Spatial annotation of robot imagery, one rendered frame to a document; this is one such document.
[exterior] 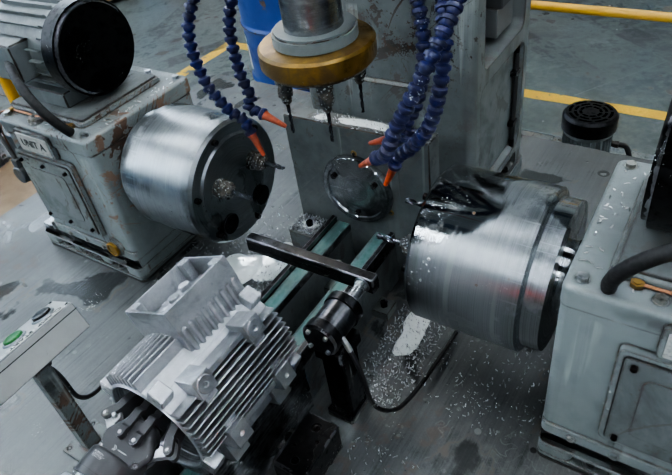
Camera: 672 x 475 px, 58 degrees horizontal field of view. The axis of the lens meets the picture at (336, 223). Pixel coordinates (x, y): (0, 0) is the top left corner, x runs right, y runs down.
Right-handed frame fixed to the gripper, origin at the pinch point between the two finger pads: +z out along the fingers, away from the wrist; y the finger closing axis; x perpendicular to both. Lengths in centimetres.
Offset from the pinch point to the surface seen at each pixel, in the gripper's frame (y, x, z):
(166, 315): 0.6, -9.9, -0.7
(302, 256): -0.3, 5.2, 23.4
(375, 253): -4.7, 17.4, 36.7
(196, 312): -0.4, -7.0, 2.4
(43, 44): 54, -22, 31
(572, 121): -17, 51, 125
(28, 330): 25.3, -3.2, -9.0
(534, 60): 47, 147, 294
